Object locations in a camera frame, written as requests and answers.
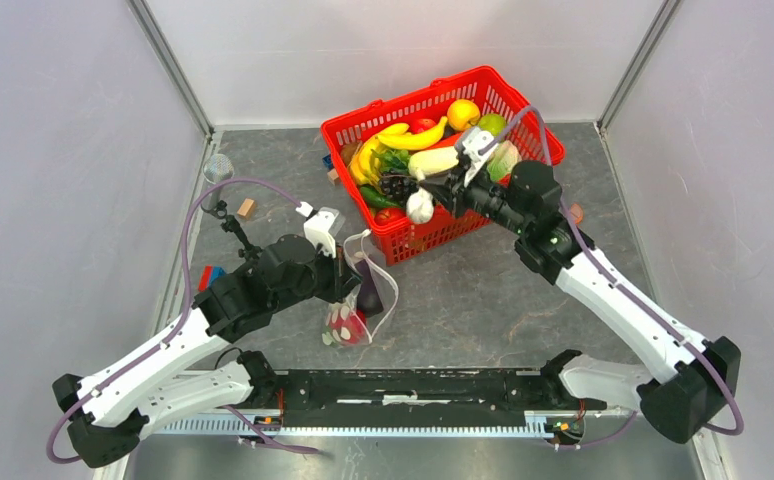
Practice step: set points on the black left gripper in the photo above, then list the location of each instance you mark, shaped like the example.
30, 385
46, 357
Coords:
343, 279

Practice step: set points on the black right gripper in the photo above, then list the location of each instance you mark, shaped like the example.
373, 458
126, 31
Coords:
448, 187

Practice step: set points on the white garlic bulb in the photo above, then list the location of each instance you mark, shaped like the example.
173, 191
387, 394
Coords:
420, 207

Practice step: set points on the purple eggplant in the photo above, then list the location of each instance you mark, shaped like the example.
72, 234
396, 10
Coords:
368, 301

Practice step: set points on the clear zip top bag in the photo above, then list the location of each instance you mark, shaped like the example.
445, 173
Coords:
361, 247

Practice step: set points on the red apple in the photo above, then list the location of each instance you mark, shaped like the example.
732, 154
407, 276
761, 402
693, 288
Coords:
345, 326
421, 125

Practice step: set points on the dark grape bunch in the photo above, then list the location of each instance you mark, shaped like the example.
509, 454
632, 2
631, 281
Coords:
397, 188

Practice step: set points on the yellow lemon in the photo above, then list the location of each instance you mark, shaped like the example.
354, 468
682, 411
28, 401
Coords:
463, 114

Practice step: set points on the green lime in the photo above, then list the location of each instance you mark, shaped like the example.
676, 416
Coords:
492, 123

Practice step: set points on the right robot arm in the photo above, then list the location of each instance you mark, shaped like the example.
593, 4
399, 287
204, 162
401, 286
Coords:
683, 383

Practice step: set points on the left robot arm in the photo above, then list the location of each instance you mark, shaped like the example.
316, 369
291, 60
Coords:
107, 414

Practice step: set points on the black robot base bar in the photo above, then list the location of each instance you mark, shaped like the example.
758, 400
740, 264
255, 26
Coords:
410, 398

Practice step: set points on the white long squash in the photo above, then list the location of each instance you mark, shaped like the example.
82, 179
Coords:
429, 162

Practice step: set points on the pale green cabbage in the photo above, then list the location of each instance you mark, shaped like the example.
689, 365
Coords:
503, 160

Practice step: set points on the green lettuce leaf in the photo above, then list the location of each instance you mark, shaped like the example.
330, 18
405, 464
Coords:
392, 161

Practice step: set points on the yellow banana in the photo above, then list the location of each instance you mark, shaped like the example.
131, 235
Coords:
362, 168
395, 136

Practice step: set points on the dark green cucumber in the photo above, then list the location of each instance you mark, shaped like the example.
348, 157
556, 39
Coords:
374, 199

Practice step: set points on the small wooden block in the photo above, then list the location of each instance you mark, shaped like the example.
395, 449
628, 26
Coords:
247, 209

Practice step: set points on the red plastic basket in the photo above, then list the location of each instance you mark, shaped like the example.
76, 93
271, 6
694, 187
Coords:
484, 86

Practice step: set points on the red blue toy brick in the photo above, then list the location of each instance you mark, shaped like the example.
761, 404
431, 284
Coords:
209, 275

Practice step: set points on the orange slice toy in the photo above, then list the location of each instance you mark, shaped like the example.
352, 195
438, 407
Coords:
576, 213

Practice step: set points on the black mini tripod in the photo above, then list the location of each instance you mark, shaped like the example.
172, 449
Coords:
246, 251

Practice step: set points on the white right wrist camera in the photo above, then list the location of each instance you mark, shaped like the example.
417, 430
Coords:
474, 147

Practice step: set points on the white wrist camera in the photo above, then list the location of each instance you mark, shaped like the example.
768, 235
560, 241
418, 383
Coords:
321, 227
474, 147

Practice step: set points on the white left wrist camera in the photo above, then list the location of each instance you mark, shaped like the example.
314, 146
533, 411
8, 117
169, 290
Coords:
321, 227

